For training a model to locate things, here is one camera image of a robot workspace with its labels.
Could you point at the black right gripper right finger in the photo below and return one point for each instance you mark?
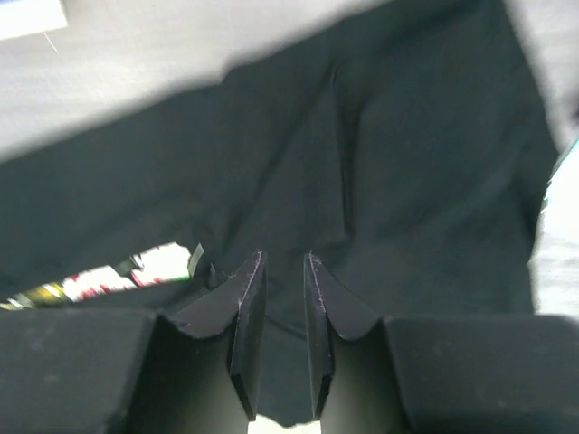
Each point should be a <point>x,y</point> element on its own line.
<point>435,374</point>

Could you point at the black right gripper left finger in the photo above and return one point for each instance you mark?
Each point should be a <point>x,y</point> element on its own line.
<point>120,370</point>

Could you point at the black t shirt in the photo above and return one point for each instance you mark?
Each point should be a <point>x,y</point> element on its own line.
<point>406,146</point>

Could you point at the teal cutting mat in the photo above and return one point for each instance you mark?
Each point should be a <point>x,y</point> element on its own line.
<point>560,208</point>

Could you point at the blue 1984 paperback book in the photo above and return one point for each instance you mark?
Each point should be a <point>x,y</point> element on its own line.
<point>24,17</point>

